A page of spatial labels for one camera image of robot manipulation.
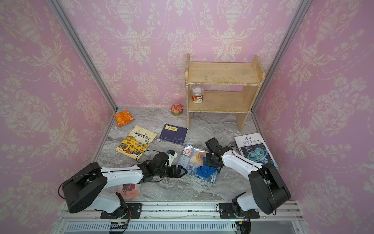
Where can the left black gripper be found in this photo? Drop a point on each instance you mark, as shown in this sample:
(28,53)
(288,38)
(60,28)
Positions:
(178,172)

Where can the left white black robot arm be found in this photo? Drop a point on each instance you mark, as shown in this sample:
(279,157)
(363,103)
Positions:
(87,189)

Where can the left aluminium corner post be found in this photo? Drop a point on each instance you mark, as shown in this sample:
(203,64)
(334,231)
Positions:
(80,48)

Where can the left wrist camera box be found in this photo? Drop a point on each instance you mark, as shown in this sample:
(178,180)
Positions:
(171,156)

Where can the right aluminium corner post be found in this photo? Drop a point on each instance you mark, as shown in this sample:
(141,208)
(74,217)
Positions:
(285,43)

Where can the aluminium corner post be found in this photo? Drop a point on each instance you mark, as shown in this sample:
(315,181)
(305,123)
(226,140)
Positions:
(285,43)
(80,48)

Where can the colourful sunflower magazine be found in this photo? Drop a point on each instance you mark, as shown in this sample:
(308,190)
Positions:
(191,159)

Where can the orange snack bag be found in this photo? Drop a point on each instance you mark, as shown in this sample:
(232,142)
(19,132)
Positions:
(123,118)

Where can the dark blue book yellow label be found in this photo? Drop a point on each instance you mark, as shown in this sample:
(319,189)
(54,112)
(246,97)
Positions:
(174,134)

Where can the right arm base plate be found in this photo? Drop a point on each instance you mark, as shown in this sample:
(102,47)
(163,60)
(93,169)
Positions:
(227,210)

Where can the yellow history picture book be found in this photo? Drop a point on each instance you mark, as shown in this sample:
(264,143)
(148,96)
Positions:
(136,142)

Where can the white red cup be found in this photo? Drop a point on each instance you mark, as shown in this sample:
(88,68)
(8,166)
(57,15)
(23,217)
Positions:
(197,94)

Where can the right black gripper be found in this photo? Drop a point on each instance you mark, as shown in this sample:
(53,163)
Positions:
(207,157)

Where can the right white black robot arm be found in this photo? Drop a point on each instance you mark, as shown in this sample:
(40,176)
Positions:
(268,190)

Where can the blue cloth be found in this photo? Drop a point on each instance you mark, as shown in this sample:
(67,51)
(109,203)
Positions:
(206,171)

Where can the white science magazine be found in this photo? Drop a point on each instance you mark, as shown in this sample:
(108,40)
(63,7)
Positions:
(254,148)

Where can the aluminium front rail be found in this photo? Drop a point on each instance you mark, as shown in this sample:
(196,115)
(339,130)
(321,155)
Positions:
(183,217)

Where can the Hamlet purple red book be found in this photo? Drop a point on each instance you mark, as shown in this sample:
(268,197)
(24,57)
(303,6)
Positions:
(130,188)

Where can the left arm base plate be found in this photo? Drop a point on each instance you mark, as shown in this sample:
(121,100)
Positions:
(131,211)

